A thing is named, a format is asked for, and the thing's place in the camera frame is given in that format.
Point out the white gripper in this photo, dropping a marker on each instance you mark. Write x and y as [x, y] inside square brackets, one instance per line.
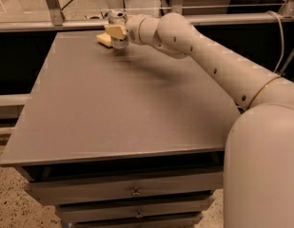
[132, 28]

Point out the white 7up can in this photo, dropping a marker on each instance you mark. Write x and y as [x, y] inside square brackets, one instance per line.
[117, 29]

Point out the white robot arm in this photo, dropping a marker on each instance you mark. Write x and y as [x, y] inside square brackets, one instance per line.
[259, 149]

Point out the yellow sponge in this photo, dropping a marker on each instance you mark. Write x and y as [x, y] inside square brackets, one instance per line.
[104, 39]

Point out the grey drawer cabinet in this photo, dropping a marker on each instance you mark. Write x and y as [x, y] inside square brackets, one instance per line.
[99, 112]

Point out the top grey drawer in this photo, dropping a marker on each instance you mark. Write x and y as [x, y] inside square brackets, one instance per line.
[126, 187]

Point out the grey drawer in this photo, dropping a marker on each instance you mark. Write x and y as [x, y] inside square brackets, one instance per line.
[163, 221]
[134, 209]
[126, 187]

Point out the middle grey drawer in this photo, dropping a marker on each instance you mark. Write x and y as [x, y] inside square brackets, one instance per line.
[134, 209]

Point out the bottom grey drawer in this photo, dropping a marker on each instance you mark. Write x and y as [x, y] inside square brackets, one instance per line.
[163, 221]

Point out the metal railing frame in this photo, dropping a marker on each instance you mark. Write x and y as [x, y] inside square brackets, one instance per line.
[26, 15]

